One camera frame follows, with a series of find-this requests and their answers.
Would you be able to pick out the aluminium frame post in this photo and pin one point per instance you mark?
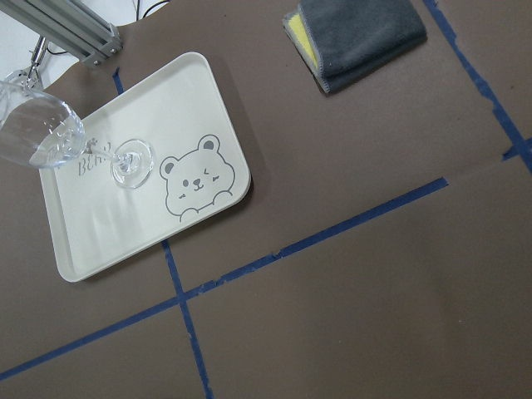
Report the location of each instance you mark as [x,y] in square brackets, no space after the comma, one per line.
[71,25]

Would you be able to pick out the white bear tray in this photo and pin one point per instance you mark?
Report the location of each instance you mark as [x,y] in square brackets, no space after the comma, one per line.
[198,169]

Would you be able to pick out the clear wine glass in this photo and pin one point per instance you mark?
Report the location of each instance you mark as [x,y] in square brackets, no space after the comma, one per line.
[41,131]

